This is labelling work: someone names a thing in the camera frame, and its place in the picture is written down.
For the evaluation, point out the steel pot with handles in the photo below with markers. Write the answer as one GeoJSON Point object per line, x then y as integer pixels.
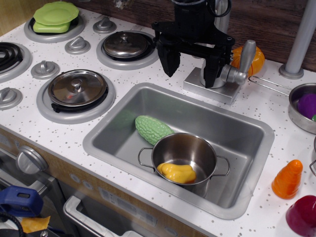
{"type": "Point", "coordinates": [184, 148]}

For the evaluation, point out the silver toy faucet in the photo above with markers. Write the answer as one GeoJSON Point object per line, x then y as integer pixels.
{"type": "Point", "coordinates": [230, 77]}

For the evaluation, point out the grey vertical pole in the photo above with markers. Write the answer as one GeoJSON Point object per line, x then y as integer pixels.
{"type": "Point", "coordinates": [292, 69]}

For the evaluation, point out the green plastic plate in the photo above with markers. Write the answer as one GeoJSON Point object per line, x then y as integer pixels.
{"type": "Point", "coordinates": [56, 13]}

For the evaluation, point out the steel pot lid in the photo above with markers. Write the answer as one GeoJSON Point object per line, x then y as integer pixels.
{"type": "Point", "coordinates": [125, 45]}
{"type": "Point", "coordinates": [77, 88]}

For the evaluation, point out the silver stove knob middle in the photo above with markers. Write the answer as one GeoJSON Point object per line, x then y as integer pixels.
{"type": "Point", "coordinates": [77, 46]}

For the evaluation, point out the rear steel pot lid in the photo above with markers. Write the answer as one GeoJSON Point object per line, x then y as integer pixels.
{"type": "Point", "coordinates": [125, 45]}

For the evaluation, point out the silver stove knob front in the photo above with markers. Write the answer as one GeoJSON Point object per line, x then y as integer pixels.
{"type": "Point", "coordinates": [45, 70]}

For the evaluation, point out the steel saucepan with wire handle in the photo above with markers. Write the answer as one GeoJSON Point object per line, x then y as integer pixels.
{"type": "Point", "coordinates": [294, 95]}

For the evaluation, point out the green toy bitter gourd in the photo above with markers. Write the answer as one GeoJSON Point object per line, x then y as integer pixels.
{"type": "Point", "coordinates": [152, 129]}

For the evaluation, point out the silver oven door handle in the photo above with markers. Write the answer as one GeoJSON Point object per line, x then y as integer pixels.
{"type": "Point", "coordinates": [70, 210]}

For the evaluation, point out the yellow toy bell pepper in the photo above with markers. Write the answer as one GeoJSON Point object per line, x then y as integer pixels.
{"type": "Point", "coordinates": [182, 174]}

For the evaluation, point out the yellow tape piece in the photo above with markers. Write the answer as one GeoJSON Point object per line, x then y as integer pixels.
{"type": "Point", "coordinates": [34, 224]}

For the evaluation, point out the silver stove knob rear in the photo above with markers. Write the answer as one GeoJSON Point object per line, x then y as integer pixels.
{"type": "Point", "coordinates": [104, 26]}

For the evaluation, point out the green plastic dish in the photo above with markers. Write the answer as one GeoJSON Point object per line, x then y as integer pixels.
{"type": "Point", "coordinates": [56, 29]}

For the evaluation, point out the black coil burner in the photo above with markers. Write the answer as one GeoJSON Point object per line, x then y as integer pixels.
{"type": "Point", "coordinates": [15, 59]}

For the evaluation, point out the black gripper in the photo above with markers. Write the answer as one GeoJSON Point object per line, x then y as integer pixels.
{"type": "Point", "coordinates": [193, 31]}

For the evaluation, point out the front steel pot lid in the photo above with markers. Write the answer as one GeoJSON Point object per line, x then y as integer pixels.
{"type": "Point", "coordinates": [77, 88]}

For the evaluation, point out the blue clamp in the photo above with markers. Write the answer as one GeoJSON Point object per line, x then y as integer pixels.
{"type": "Point", "coordinates": [20, 202]}

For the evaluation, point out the orange toy carrot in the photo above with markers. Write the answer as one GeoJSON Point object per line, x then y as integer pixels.
{"type": "Point", "coordinates": [286, 184]}

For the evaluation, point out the orange toy pumpkin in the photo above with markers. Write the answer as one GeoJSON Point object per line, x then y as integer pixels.
{"type": "Point", "coordinates": [257, 63]}

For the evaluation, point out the purple toy eggplant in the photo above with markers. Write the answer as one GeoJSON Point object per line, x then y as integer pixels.
{"type": "Point", "coordinates": [307, 105]}

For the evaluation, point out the silver oven dial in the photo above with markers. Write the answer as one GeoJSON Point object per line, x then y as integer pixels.
{"type": "Point", "coordinates": [30, 161]}

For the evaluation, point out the silver stove knob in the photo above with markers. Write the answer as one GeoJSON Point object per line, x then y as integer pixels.
{"type": "Point", "coordinates": [104, 26]}
{"type": "Point", "coordinates": [45, 70]}
{"type": "Point", "coordinates": [77, 46]}
{"type": "Point", "coordinates": [9, 98]}

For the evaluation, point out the silver stove knob left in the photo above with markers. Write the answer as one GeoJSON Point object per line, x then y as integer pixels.
{"type": "Point", "coordinates": [9, 98]}

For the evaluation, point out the dark red toy vegetable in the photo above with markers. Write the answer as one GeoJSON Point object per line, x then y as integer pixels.
{"type": "Point", "coordinates": [301, 216]}

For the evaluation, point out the silver sink basin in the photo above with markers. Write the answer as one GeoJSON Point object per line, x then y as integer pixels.
{"type": "Point", "coordinates": [244, 141]}

